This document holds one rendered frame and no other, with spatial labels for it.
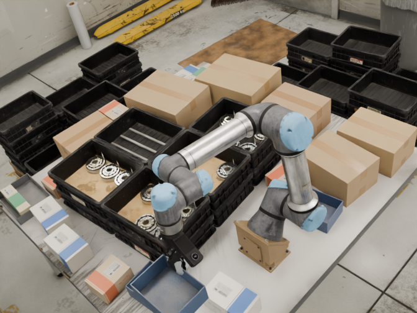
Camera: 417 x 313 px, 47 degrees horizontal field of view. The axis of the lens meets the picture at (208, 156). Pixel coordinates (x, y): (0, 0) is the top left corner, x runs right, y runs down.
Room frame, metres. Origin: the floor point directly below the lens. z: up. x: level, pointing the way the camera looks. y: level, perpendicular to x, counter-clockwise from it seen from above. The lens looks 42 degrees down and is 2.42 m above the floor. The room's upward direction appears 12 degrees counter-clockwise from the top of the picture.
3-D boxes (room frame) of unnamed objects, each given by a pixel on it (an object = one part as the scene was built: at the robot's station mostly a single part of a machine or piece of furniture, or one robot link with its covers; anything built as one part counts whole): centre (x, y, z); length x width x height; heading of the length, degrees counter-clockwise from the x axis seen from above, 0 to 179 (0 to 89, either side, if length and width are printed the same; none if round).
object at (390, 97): (2.31, -1.17, 0.37); 0.40 x 0.30 x 0.45; 37
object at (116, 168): (1.79, 0.49, 0.86); 0.10 x 0.10 x 0.01
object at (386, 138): (1.69, -0.81, 0.78); 0.30 x 0.22 x 0.16; 38
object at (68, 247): (1.45, 0.71, 0.74); 0.20 x 0.12 x 0.09; 38
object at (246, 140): (1.86, -0.17, 0.87); 0.40 x 0.30 x 0.11; 43
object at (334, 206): (1.39, -0.42, 0.74); 0.20 x 0.15 x 0.07; 44
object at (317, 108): (2.03, -0.51, 0.78); 0.30 x 0.22 x 0.16; 39
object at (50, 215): (1.66, 0.81, 0.74); 0.20 x 0.12 x 0.09; 32
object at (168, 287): (0.88, 0.21, 1.10); 0.20 x 0.15 x 0.07; 38
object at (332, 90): (2.63, -0.92, 0.31); 0.40 x 0.30 x 0.34; 37
